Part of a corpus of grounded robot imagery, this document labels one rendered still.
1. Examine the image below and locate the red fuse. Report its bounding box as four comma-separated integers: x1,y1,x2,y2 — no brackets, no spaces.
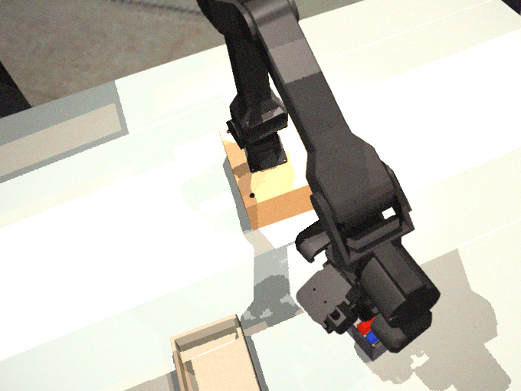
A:
357,317,375,335

